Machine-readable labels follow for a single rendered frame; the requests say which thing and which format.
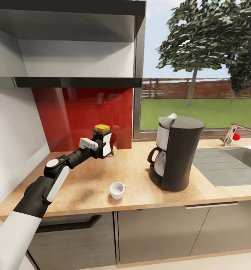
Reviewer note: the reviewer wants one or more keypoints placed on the fridge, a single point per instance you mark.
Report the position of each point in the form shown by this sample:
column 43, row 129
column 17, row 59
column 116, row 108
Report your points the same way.
column 23, row 143

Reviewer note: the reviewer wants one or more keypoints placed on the bottle of coffee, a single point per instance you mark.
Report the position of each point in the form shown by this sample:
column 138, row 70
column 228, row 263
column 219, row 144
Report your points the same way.
column 102, row 134

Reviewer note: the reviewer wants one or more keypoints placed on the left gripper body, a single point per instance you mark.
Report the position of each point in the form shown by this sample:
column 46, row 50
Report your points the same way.
column 84, row 154

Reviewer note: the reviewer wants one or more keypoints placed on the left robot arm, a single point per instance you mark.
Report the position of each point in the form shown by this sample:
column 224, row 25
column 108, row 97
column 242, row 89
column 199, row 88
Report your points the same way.
column 18, row 230

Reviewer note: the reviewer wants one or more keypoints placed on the drop in sink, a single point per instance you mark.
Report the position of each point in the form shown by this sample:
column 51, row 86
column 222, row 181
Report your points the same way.
column 224, row 167

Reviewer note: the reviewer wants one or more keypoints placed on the paper coffee filter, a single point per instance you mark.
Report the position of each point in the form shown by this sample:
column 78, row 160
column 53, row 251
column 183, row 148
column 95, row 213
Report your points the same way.
column 166, row 122

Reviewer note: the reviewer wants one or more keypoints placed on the fixed window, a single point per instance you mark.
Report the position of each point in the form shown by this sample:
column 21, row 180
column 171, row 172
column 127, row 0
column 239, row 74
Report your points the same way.
column 194, row 58

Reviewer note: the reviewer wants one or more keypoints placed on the coffee cup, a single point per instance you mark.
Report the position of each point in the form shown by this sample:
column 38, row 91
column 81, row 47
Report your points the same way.
column 117, row 190

